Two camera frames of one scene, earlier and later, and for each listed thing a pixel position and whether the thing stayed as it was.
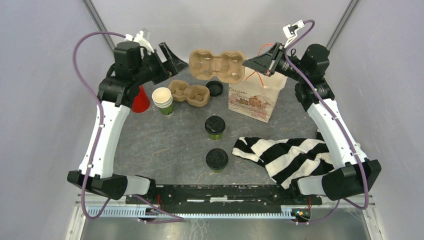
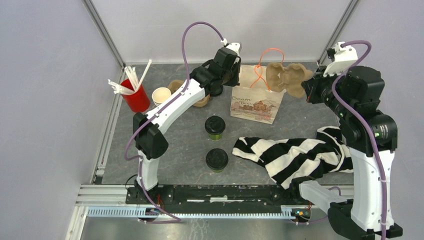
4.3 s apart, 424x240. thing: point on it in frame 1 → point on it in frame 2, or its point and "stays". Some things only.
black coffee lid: [215, 125] stays
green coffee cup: [215, 137] stays
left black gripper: [172, 66] → [235, 82]
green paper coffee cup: [217, 171] stays
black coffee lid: [217, 158] stays
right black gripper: [264, 63] → [313, 84]
